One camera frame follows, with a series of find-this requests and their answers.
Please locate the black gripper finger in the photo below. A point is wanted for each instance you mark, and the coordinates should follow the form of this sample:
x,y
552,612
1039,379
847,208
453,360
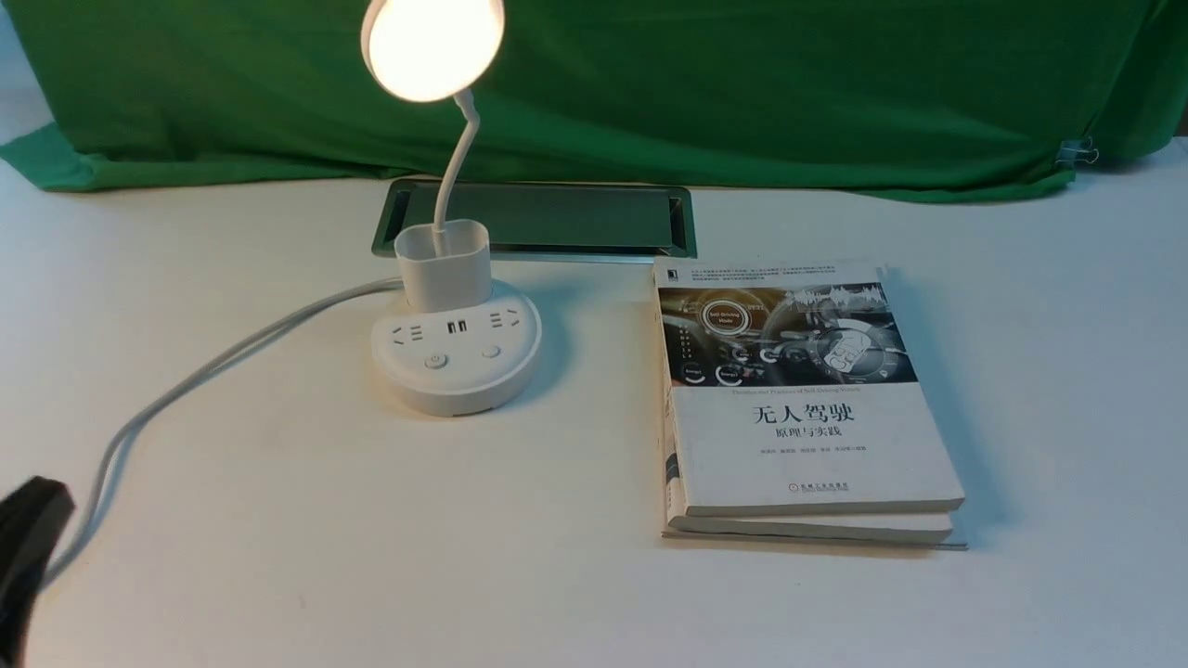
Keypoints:
x,y
33,518

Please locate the white desk lamp with sockets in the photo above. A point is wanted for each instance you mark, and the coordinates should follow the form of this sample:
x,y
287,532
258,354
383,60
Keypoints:
x,y
464,343

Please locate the white book with Chinese title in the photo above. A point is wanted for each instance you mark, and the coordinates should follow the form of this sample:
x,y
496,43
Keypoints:
x,y
789,391

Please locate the green backdrop cloth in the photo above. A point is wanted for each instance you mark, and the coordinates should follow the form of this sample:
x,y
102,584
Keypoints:
x,y
927,101

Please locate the silver binder clip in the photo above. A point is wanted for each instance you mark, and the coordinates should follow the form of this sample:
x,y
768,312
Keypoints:
x,y
1075,152

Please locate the metal desk cable grommet tray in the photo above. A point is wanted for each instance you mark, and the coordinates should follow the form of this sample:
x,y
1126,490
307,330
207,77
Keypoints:
x,y
589,223

